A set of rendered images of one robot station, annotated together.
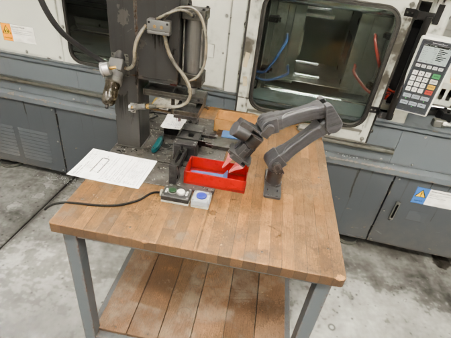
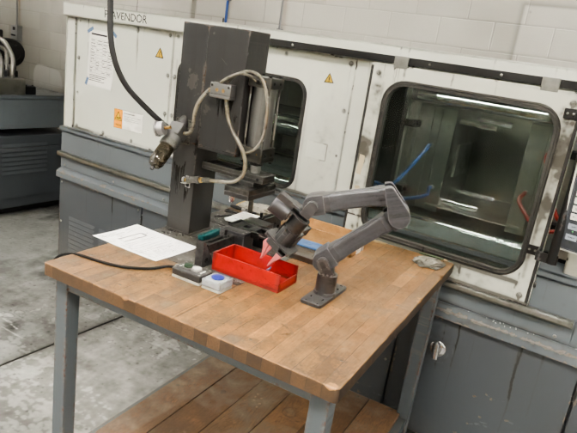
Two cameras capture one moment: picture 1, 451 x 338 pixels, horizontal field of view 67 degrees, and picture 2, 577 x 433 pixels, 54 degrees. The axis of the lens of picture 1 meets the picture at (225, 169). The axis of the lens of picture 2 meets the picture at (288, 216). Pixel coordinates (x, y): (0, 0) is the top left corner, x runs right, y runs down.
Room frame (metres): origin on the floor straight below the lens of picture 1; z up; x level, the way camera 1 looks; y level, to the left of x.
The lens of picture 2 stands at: (-0.37, -0.68, 1.61)
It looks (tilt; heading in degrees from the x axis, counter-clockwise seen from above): 16 degrees down; 22
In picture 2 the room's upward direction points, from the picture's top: 9 degrees clockwise
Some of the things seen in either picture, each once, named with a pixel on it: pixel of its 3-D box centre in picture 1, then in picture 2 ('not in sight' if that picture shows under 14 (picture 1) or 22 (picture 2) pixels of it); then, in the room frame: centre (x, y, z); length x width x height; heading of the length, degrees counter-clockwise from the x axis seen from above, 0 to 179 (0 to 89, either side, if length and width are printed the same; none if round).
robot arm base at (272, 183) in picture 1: (274, 176); (325, 283); (1.18, -0.20, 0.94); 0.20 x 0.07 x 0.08; 175
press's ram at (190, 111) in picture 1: (174, 81); (237, 156); (1.36, 0.25, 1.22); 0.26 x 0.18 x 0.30; 85
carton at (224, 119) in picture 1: (239, 124); (329, 237); (1.64, -0.04, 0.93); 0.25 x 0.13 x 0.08; 85
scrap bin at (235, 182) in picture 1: (217, 174); (254, 267); (1.16, 0.03, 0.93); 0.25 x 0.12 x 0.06; 85
